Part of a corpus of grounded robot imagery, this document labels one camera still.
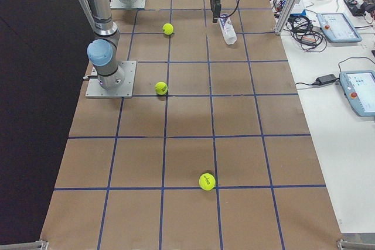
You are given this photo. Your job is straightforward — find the frame foot bracket right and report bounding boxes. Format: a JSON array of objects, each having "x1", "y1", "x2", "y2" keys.
[{"x1": 337, "y1": 239, "x2": 375, "y2": 250}]

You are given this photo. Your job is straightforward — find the right aluminium frame post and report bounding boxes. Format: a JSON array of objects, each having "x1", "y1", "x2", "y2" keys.
[{"x1": 274, "y1": 0, "x2": 311, "y2": 36}]

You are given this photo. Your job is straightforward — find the tennis ball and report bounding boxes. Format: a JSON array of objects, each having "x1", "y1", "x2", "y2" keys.
[
  {"x1": 155, "y1": 81, "x2": 168, "y2": 95},
  {"x1": 162, "y1": 23, "x2": 174, "y2": 36}
]

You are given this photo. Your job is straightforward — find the frame foot bracket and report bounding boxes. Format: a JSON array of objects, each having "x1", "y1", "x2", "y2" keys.
[
  {"x1": 337, "y1": 239, "x2": 375, "y2": 250},
  {"x1": 0, "y1": 240, "x2": 49, "y2": 250}
]

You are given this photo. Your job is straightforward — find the tangled black cables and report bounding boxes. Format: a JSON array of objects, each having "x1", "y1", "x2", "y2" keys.
[{"x1": 288, "y1": 17, "x2": 326, "y2": 53}]

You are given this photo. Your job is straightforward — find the lower teach pendant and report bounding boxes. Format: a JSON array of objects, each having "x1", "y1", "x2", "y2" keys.
[{"x1": 339, "y1": 70, "x2": 374, "y2": 117}]

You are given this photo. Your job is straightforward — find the tennis ball centre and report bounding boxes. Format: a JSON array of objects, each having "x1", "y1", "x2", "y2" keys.
[{"x1": 162, "y1": 23, "x2": 174, "y2": 36}]

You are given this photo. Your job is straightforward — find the teach pendant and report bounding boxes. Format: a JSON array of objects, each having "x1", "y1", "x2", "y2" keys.
[
  {"x1": 339, "y1": 70, "x2": 374, "y2": 117},
  {"x1": 316, "y1": 13, "x2": 362, "y2": 43}
]

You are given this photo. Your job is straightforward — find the white blue tennis ball can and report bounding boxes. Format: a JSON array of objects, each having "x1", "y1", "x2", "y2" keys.
[{"x1": 219, "y1": 13, "x2": 237, "y2": 45}]

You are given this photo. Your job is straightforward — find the frame foot bracket left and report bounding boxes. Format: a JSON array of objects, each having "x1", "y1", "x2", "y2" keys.
[{"x1": 0, "y1": 240, "x2": 49, "y2": 250}]

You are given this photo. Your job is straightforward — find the upper teach pendant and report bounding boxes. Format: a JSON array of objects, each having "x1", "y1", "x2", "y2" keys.
[{"x1": 316, "y1": 13, "x2": 362, "y2": 43}]

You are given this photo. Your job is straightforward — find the black power brick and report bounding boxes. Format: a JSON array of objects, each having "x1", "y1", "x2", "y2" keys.
[{"x1": 314, "y1": 74, "x2": 338, "y2": 86}]

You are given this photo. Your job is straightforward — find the blue white box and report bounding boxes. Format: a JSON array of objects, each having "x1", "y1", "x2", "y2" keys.
[{"x1": 291, "y1": 0, "x2": 306, "y2": 16}]

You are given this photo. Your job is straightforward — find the tennis ball right side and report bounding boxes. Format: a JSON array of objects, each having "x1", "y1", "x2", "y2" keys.
[{"x1": 155, "y1": 81, "x2": 168, "y2": 95}]

